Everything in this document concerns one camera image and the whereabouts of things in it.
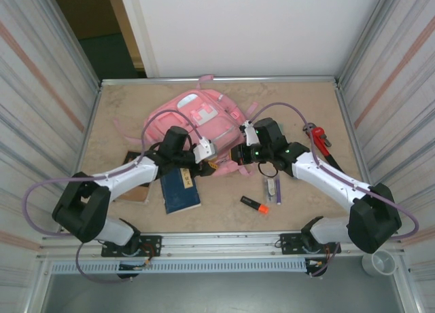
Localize pink student backpack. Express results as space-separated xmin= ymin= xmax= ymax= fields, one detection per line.
xmin=114 ymin=74 xmax=261 ymax=178

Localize blue hardcover book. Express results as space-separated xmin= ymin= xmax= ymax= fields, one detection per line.
xmin=159 ymin=166 xmax=202 ymax=215

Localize clear plastic stationery pouch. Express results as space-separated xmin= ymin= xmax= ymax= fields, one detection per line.
xmin=262 ymin=175 xmax=278 ymax=204

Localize brown paperback book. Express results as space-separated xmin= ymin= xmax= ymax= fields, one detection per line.
xmin=117 ymin=151 xmax=152 ymax=205

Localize black orange highlighter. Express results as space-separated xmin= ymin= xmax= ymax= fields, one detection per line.
xmin=239 ymin=195 xmax=271 ymax=215

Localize red pipe wrench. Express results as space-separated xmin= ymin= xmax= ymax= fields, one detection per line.
xmin=302 ymin=122 xmax=344 ymax=173

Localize grey plastic cup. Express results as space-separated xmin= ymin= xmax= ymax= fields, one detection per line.
xmin=361 ymin=248 xmax=397 ymax=278

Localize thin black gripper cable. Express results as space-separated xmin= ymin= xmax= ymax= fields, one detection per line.
xmin=256 ymin=158 xmax=279 ymax=177

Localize thin aluminium table edge rail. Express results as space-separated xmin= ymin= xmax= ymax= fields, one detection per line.
xmin=99 ymin=75 xmax=342 ymax=88

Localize long grooved aluminium mounting rail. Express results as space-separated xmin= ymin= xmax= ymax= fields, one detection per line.
xmin=35 ymin=228 xmax=407 ymax=262

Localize aluminium table side rail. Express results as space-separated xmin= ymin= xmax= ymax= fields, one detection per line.
xmin=69 ymin=84 xmax=103 ymax=178
xmin=334 ymin=84 xmax=385 ymax=229

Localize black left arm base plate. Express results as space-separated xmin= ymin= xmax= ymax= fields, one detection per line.
xmin=101 ymin=234 xmax=163 ymax=259

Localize orange base wires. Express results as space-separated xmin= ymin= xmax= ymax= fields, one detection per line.
xmin=141 ymin=244 xmax=160 ymax=270
xmin=305 ymin=244 xmax=341 ymax=270

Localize white slotted cable duct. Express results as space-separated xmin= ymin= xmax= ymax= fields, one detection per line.
xmin=50 ymin=260 xmax=309 ymax=275

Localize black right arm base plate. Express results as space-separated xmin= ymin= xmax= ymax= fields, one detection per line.
xmin=278 ymin=232 xmax=342 ymax=256

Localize white door frame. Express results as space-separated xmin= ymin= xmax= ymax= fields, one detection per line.
xmin=103 ymin=0 xmax=160 ymax=79

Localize aluminium corner post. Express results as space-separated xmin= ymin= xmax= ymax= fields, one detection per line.
xmin=338 ymin=0 xmax=398 ymax=86
xmin=43 ymin=0 xmax=103 ymax=88

